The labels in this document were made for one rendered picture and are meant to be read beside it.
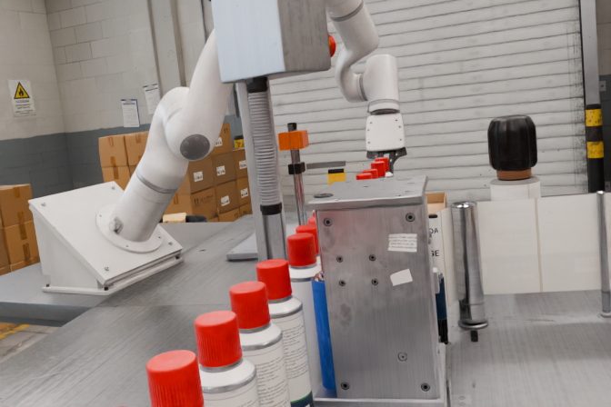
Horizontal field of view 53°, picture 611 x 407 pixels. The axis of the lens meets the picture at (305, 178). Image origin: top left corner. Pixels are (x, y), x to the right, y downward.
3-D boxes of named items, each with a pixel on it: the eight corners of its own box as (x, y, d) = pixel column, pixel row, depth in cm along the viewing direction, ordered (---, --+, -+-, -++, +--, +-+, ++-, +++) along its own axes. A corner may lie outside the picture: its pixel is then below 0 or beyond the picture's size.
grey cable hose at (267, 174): (279, 214, 93) (263, 76, 90) (257, 216, 94) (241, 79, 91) (285, 210, 96) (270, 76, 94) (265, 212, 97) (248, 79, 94)
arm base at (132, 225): (124, 261, 156) (154, 207, 149) (81, 212, 162) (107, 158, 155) (174, 245, 172) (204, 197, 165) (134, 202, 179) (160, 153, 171)
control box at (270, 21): (285, 73, 88) (270, -64, 85) (220, 84, 100) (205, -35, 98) (335, 69, 94) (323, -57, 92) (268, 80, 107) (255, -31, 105)
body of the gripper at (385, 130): (363, 109, 161) (365, 151, 158) (401, 105, 158) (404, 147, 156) (367, 118, 168) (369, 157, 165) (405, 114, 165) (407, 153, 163)
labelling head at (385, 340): (447, 459, 59) (425, 199, 56) (318, 453, 62) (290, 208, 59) (449, 390, 73) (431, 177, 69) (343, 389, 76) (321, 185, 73)
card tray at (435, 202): (445, 221, 189) (444, 208, 189) (363, 225, 196) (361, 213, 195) (446, 203, 218) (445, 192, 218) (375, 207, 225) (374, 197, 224)
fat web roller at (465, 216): (489, 330, 90) (480, 204, 87) (457, 330, 91) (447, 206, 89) (487, 318, 94) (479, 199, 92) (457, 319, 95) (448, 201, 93)
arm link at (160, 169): (138, 186, 152) (180, 109, 143) (130, 144, 166) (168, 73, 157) (182, 197, 159) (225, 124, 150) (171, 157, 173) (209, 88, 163)
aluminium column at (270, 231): (291, 338, 108) (245, -52, 100) (267, 339, 109) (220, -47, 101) (297, 329, 112) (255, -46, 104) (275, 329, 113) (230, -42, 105)
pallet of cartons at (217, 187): (198, 277, 471) (178, 129, 457) (112, 275, 504) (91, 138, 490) (267, 239, 580) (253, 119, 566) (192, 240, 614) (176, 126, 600)
